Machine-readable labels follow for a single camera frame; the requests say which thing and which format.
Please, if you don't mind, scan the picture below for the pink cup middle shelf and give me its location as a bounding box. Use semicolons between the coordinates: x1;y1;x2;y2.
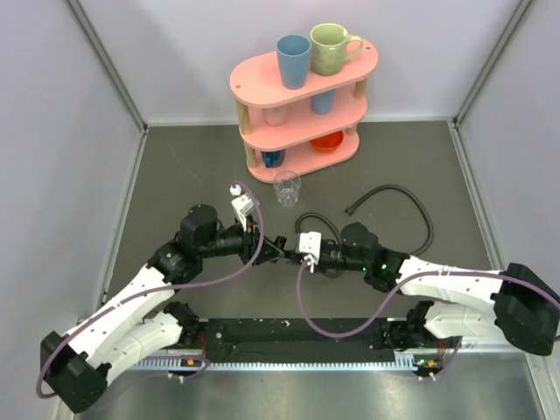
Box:
262;105;289;127

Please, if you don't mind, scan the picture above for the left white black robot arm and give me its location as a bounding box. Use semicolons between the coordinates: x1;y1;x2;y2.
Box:
36;195;269;414

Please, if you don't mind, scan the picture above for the aluminium rail frame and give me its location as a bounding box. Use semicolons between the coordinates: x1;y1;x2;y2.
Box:
130;317;548;373

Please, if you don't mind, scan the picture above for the clear plastic cup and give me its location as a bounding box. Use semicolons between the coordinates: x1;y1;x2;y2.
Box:
273;171;301;207

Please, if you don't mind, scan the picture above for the orange bowl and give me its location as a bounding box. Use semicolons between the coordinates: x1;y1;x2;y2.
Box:
311;130;345;152

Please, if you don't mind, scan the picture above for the black valve fitting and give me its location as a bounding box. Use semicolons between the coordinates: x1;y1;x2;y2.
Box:
273;235;293;263

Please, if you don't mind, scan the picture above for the green ceramic mug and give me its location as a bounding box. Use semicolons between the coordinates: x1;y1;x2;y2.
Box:
310;23;364;76

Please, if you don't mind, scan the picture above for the dark blue mug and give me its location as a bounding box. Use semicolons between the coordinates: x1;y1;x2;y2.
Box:
261;150;285;169

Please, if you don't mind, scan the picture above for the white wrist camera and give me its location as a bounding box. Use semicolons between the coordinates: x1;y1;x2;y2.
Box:
229;184;259;231
296;232;322;273

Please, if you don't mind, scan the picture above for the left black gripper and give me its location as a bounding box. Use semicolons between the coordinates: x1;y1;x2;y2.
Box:
199;214;284;267

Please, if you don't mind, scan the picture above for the blue cup middle shelf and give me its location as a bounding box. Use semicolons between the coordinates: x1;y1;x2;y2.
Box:
311;89;336;115

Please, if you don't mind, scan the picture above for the pink three-tier shelf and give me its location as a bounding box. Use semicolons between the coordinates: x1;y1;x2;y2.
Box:
229;40;378;183

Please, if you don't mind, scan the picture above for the blue tumbler on top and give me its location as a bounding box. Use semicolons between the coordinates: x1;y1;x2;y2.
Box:
276;34;311;90

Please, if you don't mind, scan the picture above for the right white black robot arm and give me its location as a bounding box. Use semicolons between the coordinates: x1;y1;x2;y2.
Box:
286;222;559;356

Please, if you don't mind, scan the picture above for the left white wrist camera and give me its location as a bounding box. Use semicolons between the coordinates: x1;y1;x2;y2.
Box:
229;184;259;231

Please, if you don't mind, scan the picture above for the black corrugated hose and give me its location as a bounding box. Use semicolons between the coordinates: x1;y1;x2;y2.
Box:
295;184;436;277

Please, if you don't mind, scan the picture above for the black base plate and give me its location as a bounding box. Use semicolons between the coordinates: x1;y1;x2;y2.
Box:
196;318;416;364

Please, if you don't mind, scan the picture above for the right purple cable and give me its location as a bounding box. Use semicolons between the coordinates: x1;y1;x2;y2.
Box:
297;257;560;382

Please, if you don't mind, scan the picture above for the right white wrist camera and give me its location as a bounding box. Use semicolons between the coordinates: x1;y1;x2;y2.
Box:
296;232;322;273

